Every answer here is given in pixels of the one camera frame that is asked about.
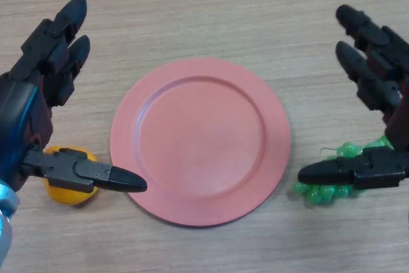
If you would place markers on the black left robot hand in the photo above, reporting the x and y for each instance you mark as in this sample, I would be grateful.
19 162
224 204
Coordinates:
28 119

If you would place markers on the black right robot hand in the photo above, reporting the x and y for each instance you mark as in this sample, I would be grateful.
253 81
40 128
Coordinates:
383 167

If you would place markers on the green grape bunch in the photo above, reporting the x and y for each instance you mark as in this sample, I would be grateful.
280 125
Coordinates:
319 194

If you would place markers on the pink round plate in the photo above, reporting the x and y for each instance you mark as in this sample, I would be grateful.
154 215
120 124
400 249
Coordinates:
201 142

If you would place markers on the yellow pear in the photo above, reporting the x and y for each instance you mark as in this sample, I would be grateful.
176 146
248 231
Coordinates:
64 198

